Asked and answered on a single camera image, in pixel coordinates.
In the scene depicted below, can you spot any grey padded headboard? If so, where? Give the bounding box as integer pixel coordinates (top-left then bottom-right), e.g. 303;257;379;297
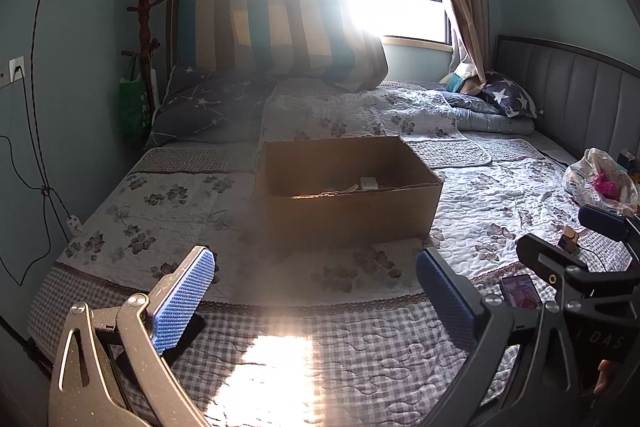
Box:
495;35;640;158

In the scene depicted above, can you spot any floral quilted bedspread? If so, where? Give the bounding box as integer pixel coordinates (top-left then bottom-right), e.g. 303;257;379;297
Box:
29;81;579;426

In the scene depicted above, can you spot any wooden coat rack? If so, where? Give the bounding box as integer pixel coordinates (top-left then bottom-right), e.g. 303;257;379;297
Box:
122;0;166;106

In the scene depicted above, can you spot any green bag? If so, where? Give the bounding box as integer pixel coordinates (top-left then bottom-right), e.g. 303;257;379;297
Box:
117;56;151;147

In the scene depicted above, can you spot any white power strip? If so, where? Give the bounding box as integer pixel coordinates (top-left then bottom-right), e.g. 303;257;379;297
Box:
66;215;82;236

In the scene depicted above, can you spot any white wall socket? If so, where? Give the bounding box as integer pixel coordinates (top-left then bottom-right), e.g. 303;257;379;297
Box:
9;56;25;82

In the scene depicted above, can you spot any black wall cable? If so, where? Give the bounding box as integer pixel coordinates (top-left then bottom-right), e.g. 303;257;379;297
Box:
0;0;76;287

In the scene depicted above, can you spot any smartphone with lit screen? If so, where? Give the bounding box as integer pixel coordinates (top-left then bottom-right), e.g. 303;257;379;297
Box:
499;274;541;310

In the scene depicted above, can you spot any small brown charger block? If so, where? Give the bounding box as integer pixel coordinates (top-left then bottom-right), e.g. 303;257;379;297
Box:
558;225;579;254

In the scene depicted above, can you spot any white plastic bag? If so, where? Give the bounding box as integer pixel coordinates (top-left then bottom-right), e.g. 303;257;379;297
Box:
562;147;639;216

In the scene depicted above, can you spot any star pattern navy pillow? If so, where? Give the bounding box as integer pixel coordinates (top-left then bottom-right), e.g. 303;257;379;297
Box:
480;70;537;119

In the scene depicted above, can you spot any constellation pattern dark pillow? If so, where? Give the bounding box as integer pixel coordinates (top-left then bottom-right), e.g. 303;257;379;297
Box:
146;66;277;148

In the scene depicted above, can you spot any brown cardboard box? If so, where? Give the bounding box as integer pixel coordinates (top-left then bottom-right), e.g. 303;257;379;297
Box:
250;136;442;251

